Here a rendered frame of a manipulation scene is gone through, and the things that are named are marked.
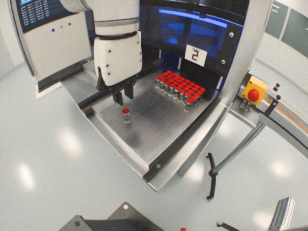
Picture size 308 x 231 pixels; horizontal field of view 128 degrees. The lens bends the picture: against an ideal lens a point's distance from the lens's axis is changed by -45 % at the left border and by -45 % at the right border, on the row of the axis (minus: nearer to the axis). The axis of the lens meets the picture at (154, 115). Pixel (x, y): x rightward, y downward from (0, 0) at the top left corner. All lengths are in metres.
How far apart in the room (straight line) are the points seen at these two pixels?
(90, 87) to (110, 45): 0.38
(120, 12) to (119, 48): 0.07
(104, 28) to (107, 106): 0.30
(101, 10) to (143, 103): 0.34
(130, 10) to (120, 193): 1.21
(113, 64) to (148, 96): 0.27
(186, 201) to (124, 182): 0.56
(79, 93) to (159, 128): 0.37
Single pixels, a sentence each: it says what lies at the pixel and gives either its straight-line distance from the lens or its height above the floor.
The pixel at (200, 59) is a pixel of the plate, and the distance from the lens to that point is 0.53.
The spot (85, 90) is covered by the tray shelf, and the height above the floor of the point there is 0.88.
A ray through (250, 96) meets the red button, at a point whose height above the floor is 0.99.
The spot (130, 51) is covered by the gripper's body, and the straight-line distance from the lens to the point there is 0.28.
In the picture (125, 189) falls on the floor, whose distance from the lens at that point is 1.24.
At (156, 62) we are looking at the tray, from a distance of 0.70.
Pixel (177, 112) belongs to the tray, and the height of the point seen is 0.88.
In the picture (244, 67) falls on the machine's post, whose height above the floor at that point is 1.06.
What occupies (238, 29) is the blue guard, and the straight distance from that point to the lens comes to 0.47.
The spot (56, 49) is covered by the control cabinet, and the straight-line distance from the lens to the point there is 1.06.
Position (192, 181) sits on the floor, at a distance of 1.30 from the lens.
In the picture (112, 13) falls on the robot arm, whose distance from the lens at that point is 0.24.
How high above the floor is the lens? 1.20
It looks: 48 degrees down
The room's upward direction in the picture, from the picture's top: 3 degrees clockwise
